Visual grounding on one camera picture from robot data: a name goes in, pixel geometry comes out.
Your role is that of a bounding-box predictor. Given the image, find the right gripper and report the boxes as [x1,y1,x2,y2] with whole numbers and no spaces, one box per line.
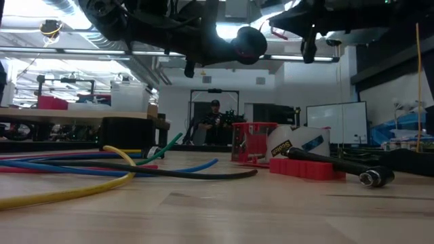
[269,0,434,64]

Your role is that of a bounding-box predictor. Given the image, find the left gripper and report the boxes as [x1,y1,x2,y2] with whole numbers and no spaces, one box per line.
[125,0,242,79]

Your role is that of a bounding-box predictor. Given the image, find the person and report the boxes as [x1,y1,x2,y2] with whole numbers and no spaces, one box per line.
[197,99,235,146]

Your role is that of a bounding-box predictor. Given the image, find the black cabinet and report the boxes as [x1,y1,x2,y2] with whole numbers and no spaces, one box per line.
[252,103,296,127]

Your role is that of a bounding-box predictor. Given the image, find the whiteboard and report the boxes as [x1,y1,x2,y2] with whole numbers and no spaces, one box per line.
[306,100,369,146]

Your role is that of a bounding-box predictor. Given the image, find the clear plastic storage bins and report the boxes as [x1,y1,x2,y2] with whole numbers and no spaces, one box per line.
[110,80,153,113]

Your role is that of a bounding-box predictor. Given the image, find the white tape roll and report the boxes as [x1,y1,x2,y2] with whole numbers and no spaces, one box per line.
[265,125,331,163]

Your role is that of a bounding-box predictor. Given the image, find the red tape dispenser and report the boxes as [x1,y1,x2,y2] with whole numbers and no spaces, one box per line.
[231,121,332,169]

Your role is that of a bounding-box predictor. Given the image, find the LED light bar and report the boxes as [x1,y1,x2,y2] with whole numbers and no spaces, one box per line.
[0,45,341,64]

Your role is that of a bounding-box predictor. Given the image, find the black ratchet wrench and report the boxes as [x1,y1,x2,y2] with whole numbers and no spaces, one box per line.
[280,146,395,188]

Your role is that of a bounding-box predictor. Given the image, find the red bit holder block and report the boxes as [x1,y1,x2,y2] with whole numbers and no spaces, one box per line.
[269,157,347,181]

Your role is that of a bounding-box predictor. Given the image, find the blue plastic cover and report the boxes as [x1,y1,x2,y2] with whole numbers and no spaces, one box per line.
[369,113,429,146]

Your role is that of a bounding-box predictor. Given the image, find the wooden workbench grey legs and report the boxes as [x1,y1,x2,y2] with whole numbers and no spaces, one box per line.
[0,107,171,146]

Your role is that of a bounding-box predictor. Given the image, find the red storage bin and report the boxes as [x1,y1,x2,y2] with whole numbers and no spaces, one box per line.
[37,95,69,110]

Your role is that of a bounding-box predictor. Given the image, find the black robot station frame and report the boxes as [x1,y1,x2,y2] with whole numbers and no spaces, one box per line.
[184,88,241,146]

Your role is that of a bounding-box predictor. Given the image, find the short green wire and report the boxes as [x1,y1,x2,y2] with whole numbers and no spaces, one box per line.
[0,131,184,169]

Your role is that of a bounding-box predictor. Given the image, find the short blue wire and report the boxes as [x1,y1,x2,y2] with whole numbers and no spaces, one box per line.
[0,152,220,178]

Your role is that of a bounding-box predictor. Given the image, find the black wire bundle connector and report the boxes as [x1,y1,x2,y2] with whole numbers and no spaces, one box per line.
[140,146,166,160]

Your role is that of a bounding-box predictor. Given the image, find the short black wire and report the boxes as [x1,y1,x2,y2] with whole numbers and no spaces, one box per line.
[32,159,258,180]

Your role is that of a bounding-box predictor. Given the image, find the yellow hanging cable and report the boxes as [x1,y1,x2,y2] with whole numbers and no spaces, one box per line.
[413,22,424,153]

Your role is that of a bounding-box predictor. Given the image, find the black round camera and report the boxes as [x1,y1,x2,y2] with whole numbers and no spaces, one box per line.
[39,19,64,45]

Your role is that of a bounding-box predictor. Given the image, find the black aluminium table frame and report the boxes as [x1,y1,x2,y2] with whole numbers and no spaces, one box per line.
[0,140,384,153]

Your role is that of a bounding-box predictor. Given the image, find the short yellow wire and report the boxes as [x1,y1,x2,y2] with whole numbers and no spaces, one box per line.
[0,144,138,210]

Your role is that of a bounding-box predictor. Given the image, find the short red wire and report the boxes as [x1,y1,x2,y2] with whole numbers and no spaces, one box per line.
[0,150,159,174]

